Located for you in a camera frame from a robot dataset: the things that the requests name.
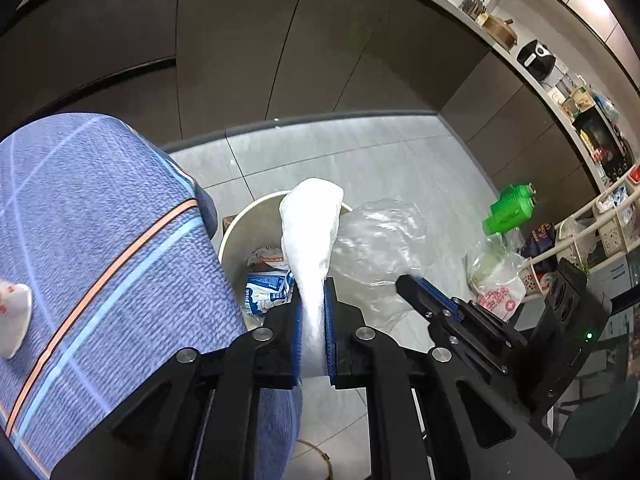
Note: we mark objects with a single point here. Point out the dark blue printed bag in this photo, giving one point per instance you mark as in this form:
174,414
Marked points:
539,240

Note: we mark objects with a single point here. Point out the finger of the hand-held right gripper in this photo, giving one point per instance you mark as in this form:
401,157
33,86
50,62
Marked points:
415,292

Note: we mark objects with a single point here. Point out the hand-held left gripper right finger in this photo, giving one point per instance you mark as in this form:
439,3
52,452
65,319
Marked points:
330,340

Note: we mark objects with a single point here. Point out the brown wooden pot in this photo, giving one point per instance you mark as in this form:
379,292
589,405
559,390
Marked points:
500,32

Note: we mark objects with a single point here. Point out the grey kitchen counter cabinets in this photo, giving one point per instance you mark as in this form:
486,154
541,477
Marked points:
250,60

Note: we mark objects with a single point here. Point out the black countertop oven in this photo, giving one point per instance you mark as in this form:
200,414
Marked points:
602,145

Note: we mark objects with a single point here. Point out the white red printed plastic bag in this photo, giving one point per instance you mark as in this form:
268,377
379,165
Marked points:
495,285

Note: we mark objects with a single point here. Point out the black air fryer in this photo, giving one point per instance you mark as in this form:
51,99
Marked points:
536,57

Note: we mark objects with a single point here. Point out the white round trash bin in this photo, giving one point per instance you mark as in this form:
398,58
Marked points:
240,230

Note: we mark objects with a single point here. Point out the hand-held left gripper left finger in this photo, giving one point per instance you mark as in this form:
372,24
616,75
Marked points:
296,340

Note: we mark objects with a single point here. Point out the green plastic bottle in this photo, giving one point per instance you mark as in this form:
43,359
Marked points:
507,210

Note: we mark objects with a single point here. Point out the blue white plastic packet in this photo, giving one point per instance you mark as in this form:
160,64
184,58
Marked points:
265,292

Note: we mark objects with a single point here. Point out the clear plastic bag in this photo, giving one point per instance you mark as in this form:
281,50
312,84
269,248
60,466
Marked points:
385,240

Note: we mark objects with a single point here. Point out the white storage rack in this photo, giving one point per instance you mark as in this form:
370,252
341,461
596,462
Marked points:
612,230

